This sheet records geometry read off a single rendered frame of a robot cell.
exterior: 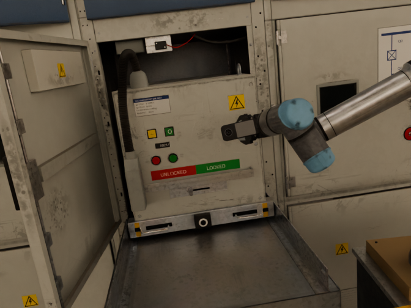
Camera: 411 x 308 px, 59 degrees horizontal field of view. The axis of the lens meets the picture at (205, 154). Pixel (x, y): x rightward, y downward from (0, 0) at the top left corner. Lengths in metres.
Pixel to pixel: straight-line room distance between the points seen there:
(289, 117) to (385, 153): 0.95
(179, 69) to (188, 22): 0.80
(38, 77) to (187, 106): 0.47
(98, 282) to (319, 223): 1.01
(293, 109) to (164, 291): 0.61
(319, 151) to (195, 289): 0.51
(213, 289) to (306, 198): 0.77
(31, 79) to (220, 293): 0.76
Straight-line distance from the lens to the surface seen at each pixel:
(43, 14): 1.49
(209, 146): 1.29
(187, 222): 1.36
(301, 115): 0.88
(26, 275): 1.79
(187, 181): 1.28
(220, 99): 1.27
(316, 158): 0.92
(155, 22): 1.48
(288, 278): 1.10
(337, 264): 1.87
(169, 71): 2.25
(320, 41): 1.58
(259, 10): 1.53
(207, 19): 1.49
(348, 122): 1.05
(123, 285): 1.16
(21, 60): 1.08
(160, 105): 1.26
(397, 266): 1.28
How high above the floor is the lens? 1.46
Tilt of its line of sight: 14 degrees down
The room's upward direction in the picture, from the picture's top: 7 degrees counter-clockwise
